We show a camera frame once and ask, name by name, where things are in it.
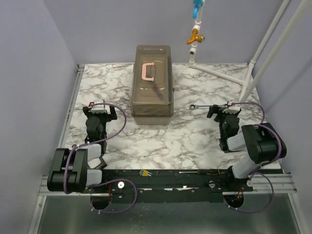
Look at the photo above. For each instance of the orange brass faucet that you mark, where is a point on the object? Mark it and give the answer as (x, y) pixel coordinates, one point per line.
(196, 37)

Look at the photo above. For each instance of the white pvc pipe frame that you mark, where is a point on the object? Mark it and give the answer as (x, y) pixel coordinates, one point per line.
(245, 31)

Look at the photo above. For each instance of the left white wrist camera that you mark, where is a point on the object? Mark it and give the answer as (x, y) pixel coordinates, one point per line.
(97, 107)

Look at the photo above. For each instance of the long black screwdriver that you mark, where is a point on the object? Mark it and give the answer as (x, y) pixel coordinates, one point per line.
(211, 172)

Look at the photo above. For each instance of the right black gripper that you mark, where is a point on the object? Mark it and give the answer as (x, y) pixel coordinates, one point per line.
(215, 109)

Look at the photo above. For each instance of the blue valve handle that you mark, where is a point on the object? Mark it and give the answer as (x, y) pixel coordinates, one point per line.
(197, 6)

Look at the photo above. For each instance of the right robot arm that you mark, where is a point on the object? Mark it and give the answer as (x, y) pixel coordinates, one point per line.
(263, 144)

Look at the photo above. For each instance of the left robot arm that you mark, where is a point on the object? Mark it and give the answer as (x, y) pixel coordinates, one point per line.
(68, 171)

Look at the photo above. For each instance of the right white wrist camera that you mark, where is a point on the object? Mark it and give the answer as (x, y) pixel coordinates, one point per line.
(232, 107)

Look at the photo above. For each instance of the aluminium extrusion frame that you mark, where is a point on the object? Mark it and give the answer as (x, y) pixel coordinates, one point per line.
(42, 197)

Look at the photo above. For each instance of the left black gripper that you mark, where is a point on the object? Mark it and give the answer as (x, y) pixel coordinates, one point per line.
(109, 117)

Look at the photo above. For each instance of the black mounting rail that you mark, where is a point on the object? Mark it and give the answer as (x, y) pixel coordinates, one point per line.
(165, 186)

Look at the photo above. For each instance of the chrome ratchet wrench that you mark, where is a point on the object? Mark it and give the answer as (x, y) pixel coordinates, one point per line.
(195, 107)

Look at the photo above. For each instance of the taupe plastic tool box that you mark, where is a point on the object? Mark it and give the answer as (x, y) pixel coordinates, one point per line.
(152, 97)

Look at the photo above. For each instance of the yellow hex key set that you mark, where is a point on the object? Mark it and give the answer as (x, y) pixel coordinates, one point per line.
(145, 173)

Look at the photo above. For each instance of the black metal l bracket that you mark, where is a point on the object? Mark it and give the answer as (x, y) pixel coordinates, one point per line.
(100, 163)

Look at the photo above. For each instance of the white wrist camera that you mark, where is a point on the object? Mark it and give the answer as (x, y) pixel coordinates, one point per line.
(97, 107)
(232, 107)

